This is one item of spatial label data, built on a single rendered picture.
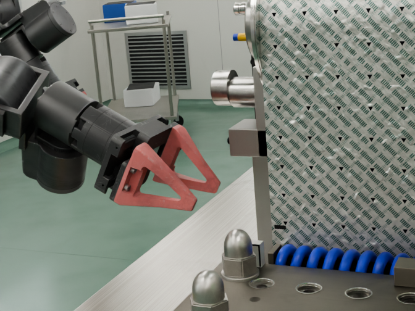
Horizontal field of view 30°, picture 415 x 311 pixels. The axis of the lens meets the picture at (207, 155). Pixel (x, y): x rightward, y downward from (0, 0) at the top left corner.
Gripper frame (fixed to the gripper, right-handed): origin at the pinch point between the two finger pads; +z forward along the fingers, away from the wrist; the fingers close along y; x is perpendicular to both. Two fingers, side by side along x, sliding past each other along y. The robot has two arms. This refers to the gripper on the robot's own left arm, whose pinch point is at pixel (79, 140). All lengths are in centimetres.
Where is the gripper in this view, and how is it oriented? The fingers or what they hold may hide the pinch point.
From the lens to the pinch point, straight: 127.9
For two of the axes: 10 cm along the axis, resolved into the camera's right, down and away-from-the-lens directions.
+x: -7.9, 4.8, 3.8
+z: 5.4, 8.4, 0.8
